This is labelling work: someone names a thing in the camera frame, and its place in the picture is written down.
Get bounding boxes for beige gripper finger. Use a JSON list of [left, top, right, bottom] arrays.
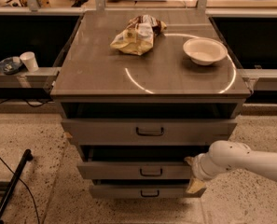
[[186, 177, 205, 194]]

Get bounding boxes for grey drawer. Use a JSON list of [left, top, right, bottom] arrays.
[[76, 148, 207, 181], [90, 179, 206, 199], [62, 119, 237, 146]]

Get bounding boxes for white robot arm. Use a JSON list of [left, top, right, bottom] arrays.
[[185, 141, 277, 194]]

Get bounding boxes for grey drawer cabinet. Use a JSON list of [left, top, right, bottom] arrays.
[[49, 8, 253, 200]]

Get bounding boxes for white bowl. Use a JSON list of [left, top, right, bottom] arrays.
[[183, 37, 228, 65]]

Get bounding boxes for crumpled chip bag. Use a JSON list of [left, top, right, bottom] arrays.
[[110, 15, 167, 56]]

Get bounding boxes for black metal stand leg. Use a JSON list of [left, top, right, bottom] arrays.
[[0, 149, 33, 224]]

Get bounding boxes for white paper cup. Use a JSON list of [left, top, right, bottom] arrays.
[[20, 51, 38, 72]]

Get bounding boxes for dark blue plate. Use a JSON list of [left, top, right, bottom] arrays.
[[0, 56, 22, 75]]

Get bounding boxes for black floor cable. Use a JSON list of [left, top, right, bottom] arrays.
[[0, 144, 41, 224]]

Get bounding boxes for grey side shelf rail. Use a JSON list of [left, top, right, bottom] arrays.
[[0, 67, 61, 89]]

